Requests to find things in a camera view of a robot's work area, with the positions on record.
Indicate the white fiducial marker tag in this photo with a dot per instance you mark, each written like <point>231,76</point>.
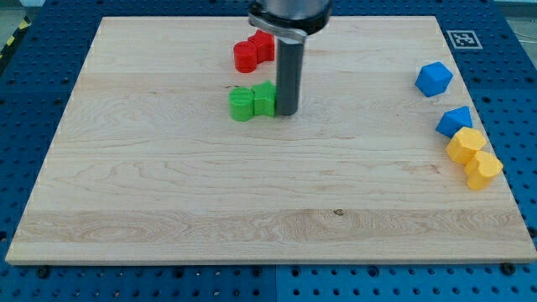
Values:
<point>464,39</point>

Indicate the blue triangle block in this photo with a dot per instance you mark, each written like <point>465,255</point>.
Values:
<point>452,121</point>

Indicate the blue cube block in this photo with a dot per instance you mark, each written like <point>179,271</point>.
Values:
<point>433,79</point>

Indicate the green cylinder block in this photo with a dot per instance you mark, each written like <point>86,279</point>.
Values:
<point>241,104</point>

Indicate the red star block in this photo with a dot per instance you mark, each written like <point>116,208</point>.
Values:
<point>265,45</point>

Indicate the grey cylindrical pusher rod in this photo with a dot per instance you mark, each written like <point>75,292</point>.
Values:
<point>288,76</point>

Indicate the wooden board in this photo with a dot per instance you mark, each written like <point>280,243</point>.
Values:
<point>147,167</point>

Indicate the green star block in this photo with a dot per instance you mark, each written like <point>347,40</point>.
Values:
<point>264,99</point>

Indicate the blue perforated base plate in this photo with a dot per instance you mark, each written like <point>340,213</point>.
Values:
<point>39,78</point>

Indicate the yellow hexagon block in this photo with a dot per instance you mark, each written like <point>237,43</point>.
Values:
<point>464,145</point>

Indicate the red cylinder block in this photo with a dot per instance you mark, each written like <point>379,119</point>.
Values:
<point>245,56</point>

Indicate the yellow heart block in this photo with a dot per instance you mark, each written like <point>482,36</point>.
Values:
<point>482,169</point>

